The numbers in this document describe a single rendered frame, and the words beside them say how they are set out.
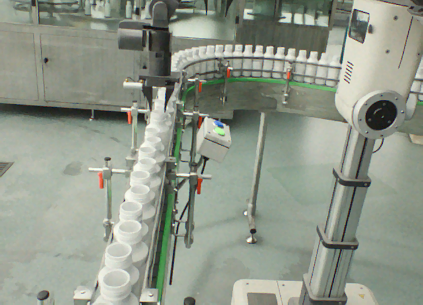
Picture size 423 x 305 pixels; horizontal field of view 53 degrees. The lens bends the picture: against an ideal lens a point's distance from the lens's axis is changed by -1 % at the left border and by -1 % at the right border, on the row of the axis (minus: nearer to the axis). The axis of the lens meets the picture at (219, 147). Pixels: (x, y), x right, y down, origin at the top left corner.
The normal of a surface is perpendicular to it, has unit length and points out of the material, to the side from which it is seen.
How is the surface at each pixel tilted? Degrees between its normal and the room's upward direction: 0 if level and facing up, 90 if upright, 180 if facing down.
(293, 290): 0
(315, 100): 90
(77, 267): 0
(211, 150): 90
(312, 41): 90
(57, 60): 90
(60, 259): 0
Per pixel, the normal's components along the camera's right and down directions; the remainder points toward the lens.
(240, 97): 0.42, 0.36
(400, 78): 0.02, 0.57
